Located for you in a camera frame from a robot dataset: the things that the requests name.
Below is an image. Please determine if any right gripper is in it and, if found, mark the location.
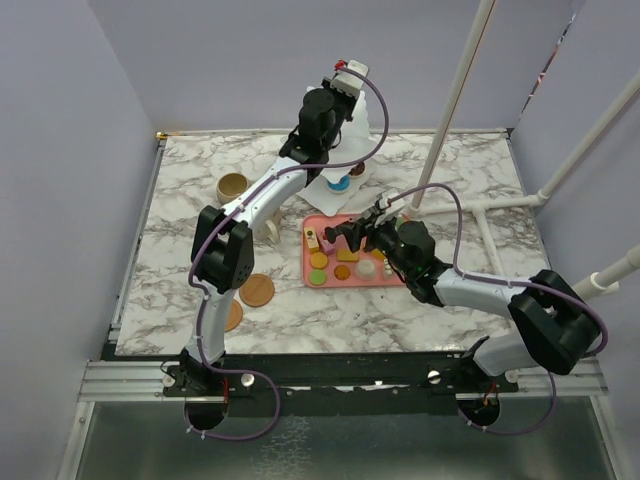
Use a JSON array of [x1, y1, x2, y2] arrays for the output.
[[339, 210, 414, 278]]

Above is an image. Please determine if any white three-tier cake stand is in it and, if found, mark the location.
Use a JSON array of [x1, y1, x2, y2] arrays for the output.
[[297, 92, 376, 217]]

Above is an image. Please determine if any blue frosted donut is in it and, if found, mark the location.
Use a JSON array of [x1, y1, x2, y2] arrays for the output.
[[326, 175, 351, 194]]

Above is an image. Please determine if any chocolate sprinkled donut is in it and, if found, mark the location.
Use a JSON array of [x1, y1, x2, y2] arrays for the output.
[[349, 162, 366, 178]]

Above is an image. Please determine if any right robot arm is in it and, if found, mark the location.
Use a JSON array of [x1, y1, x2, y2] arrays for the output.
[[325, 218, 608, 391]]

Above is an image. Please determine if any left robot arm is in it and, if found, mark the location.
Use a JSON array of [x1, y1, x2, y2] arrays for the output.
[[186, 65, 379, 395]]

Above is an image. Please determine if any sprinkled white cake slice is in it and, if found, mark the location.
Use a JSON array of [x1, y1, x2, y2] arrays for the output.
[[383, 259, 396, 279]]

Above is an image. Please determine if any white round cake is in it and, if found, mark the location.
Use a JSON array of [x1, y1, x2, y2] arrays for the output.
[[355, 259, 377, 281]]

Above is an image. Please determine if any square yellow biscuit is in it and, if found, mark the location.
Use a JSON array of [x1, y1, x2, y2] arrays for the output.
[[335, 248, 359, 263]]

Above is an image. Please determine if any brown round cookie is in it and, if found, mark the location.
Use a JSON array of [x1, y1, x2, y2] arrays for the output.
[[333, 264, 351, 281]]

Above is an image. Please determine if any pink serving tray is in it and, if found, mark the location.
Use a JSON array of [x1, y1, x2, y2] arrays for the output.
[[301, 214, 403, 289]]

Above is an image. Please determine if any orange round cookie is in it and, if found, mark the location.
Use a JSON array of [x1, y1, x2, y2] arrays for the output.
[[309, 252, 329, 270]]

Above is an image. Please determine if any yellow layered cake slice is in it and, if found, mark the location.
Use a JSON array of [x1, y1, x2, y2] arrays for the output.
[[304, 227, 320, 253]]

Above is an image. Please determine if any green macaron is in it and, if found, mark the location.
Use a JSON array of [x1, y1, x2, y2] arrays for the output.
[[308, 269, 327, 286]]

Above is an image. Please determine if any green-inside ceramic mug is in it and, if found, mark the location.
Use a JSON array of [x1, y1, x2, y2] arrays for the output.
[[264, 209, 282, 244]]

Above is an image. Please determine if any wooden coaster upper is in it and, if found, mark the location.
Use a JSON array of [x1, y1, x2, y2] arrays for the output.
[[239, 274, 275, 308]]

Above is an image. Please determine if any wooden coaster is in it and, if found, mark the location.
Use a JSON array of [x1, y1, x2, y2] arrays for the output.
[[239, 274, 275, 308], [225, 299, 244, 333]]

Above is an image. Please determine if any beige ceramic mug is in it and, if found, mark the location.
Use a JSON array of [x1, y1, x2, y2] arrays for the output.
[[216, 172, 251, 205]]

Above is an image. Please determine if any wooden coaster lower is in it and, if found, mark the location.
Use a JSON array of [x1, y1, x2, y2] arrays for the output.
[[225, 299, 244, 333]]

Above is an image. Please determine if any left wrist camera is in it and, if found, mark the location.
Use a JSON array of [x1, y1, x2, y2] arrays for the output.
[[330, 60, 369, 99]]

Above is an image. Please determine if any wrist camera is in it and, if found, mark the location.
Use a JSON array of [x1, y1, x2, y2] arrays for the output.
[[371, 189, 405, 226], [330, 60, 369, 99]]

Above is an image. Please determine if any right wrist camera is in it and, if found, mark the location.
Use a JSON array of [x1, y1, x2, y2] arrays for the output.
[[371, 189, 405, 226]]

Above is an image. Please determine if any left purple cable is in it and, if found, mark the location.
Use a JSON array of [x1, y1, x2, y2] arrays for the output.
[[182, 69, 392, 442]]

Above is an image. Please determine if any purple cable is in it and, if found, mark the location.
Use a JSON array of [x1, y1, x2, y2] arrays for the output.
[[389, 182, 610, 439], [182, 69, 392, 442]]

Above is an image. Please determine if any white pvc pipe frame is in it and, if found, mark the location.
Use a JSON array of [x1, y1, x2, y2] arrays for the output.
[[408, 0, 640, 301]]

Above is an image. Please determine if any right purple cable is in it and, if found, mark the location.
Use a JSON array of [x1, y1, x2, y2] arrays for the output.
[[389, 182, 610, 439]]

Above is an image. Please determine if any aluminium mounting rail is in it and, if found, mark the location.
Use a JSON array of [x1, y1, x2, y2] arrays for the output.
[[78, 360, 609, 402]]

